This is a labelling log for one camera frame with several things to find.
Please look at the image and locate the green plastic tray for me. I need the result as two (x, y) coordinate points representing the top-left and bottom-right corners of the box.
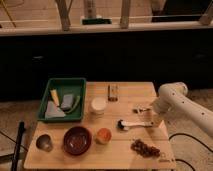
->
(37, 78), (86, 123)

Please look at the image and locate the green object on shelf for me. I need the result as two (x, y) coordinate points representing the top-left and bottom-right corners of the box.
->
(82, 18), (112, 25)

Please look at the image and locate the yellow tube in tray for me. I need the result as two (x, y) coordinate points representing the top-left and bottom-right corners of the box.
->
(50, 89), (60, 107)

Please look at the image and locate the white paper cup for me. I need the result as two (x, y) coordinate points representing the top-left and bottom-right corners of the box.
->
(91, 97), (107, 115)

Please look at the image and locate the black pole left of table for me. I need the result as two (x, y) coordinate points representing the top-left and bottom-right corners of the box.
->
(10, 121), (25, 171)

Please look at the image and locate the grey sponge block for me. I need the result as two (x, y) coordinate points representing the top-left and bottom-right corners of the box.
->
(61, 94), (74, 110)

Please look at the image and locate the white handled brush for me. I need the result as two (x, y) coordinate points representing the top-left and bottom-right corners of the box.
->
(117, 120), (153, 131)

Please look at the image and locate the green chili pepper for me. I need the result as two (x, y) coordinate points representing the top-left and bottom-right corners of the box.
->
(65, 96), (81, 114)

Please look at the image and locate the silver metal fork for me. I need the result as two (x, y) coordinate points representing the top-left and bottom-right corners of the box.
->
(133, 108), (151, 114)

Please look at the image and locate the bunch of brown grapes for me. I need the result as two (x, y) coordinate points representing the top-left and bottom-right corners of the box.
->
(131, 139), (160, 157)

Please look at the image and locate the orange topped small cup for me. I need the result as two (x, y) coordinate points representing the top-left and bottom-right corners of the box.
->
(96, 128), (112, 144)

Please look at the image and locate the grey folded cloth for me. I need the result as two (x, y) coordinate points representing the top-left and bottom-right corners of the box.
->
(45, 101), (65, 119)

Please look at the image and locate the black cable on floor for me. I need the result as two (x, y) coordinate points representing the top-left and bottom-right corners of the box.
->
(168, 132), (213, 171)

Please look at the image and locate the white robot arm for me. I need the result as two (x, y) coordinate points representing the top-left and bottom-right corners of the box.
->
(152, 82), (213, 138)

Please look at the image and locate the dark red bowl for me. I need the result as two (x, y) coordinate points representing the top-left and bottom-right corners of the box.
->
(63, 126), (92, 156)

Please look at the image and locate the brown wooden block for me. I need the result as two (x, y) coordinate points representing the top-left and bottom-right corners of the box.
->
(108, 85), (118, 102)

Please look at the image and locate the small metal cup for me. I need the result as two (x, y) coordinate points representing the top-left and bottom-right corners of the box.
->
(36, 134), (53, 152)

